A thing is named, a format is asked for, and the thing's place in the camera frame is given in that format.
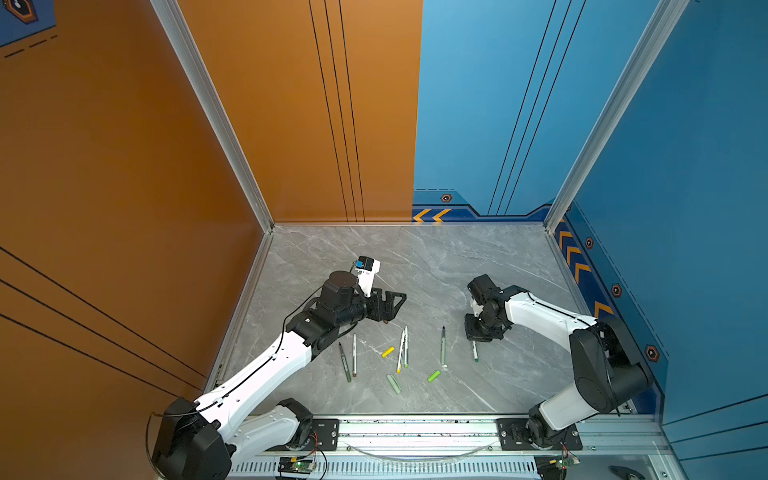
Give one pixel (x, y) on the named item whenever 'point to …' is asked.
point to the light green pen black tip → (443, 348)
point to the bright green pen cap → (434, 376)
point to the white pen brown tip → (354, 356)
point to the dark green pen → (345, 367)
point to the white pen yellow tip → (400, 353)
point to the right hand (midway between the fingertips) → (467, 337)
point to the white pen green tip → (475, 351)
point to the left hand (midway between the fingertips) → (395, 292)
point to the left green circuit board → (291, 465)
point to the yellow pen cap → (388, 351)
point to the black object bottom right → (625, 472)
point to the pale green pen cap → (394, 383)
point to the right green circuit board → (565, 462)
